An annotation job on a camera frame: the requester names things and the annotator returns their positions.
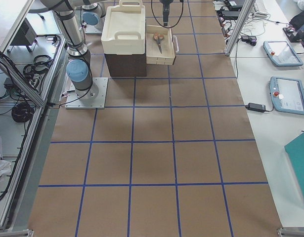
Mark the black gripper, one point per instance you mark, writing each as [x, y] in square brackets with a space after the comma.
[165, 8]

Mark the grey orange scissors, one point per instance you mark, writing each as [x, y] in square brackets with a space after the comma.
[158, 38]

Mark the light wooden drawer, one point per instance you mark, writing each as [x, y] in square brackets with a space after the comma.
[169, 46]

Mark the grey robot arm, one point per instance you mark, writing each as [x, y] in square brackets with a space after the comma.
[94, 15]
[64, 11]

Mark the cream plastic tray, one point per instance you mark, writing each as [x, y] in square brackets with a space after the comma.
[124, 28]

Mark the dark brown wooden cabinet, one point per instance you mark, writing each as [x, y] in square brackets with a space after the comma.
[123, 66]

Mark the far teach pendant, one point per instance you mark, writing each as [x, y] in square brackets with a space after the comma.
[282, 54]

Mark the teach pendant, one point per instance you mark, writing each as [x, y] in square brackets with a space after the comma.
[287, 95]
[282, 54]

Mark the black power adapter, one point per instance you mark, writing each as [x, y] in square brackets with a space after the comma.
[256, 107]

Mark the grey metal box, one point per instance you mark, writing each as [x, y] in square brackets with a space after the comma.
[25, 36]

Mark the brown gridded table mat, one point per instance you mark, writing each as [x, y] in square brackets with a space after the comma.
[171, 155]

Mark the near teach pendant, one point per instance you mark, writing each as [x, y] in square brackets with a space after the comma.
[287, 95]

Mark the teal box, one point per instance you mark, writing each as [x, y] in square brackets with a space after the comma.
[295, 151]

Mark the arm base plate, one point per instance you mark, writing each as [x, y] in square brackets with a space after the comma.
[94, 29]
[95, 98]

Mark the aluminium frame post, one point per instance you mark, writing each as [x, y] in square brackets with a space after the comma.
[244, 13]

